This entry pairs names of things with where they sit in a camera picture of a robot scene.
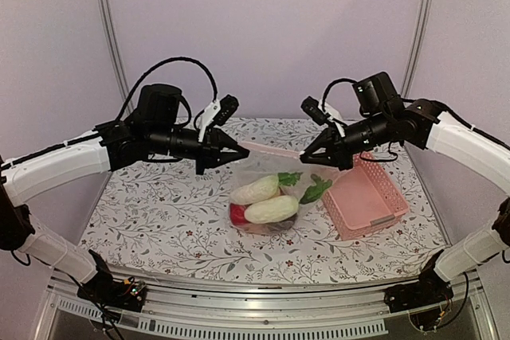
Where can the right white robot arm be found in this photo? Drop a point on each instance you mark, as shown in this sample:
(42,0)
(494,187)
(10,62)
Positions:
(431,126)

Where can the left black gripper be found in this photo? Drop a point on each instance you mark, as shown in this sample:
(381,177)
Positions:
(210,150)

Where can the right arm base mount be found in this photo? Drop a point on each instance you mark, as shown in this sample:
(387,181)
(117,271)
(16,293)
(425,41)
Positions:
(425,303)

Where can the right aluminium frame post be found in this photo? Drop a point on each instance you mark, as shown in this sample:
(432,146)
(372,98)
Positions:
(416,46)

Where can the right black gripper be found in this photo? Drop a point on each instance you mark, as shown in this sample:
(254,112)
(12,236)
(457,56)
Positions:
(337,154)

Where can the front aluminium rail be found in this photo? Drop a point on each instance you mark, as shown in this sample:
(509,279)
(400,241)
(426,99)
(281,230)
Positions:
(186,308)

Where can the clear zip top bag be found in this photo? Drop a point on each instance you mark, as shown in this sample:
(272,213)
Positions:
(265,160)

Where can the white radish toy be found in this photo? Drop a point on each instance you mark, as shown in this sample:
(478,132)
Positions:
(260,190)

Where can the pink plastic basket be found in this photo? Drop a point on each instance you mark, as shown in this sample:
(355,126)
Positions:
(364,200)

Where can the white radish with green leaf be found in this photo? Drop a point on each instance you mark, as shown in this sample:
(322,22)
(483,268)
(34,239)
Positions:
(287,203)

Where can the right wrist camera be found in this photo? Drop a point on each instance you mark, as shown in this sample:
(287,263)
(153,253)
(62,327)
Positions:
(376,95)

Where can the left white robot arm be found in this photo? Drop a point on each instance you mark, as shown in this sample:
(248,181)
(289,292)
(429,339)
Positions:
(103,149)

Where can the red mushroom toy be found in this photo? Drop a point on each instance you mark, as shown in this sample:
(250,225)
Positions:
(237,215)

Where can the left aluminium frame post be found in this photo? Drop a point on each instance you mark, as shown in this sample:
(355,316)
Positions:
(113,46)

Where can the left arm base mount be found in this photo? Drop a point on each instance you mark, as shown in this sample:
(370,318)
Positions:
(128,294)

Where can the aluminium frame post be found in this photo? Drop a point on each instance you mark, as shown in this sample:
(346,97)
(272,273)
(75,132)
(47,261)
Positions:
(113,46)
(416,46)

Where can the dark purple fruit toy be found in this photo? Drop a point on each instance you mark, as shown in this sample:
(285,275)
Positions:
(281,226)

